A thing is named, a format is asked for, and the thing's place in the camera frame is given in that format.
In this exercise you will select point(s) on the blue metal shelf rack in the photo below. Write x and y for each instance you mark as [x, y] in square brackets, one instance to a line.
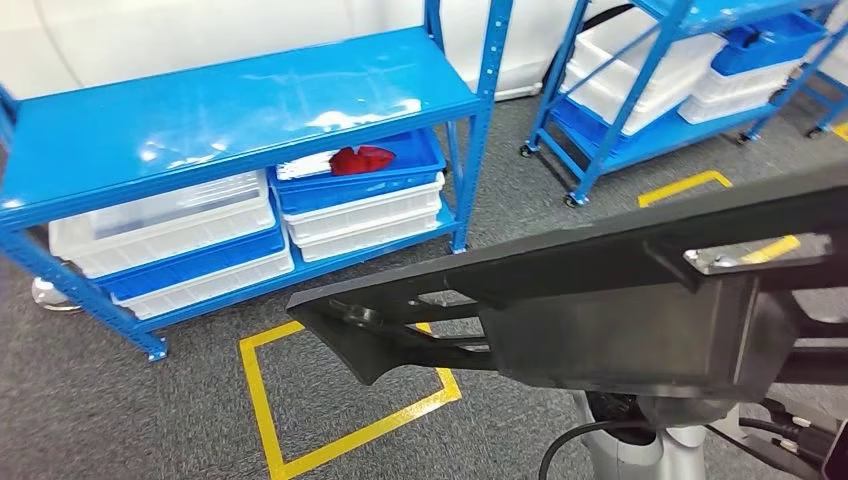
[199, 112]

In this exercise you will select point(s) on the white ridged plastic part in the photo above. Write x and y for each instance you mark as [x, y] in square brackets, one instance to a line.
[305, 166]

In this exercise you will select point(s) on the red crumpled item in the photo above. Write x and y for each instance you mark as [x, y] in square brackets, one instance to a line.
[361, 161]

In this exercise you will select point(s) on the translucent white plastic bin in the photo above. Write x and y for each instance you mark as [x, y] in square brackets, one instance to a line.
[166, 225]

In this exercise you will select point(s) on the blue shelf rack on casters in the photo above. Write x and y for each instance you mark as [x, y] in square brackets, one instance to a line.
[715, 10]

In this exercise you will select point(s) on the shiny metal stand base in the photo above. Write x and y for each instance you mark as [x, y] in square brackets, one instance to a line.
[53, 298]

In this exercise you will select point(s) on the black plastic plate frame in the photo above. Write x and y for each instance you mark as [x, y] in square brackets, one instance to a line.
[596, 331]

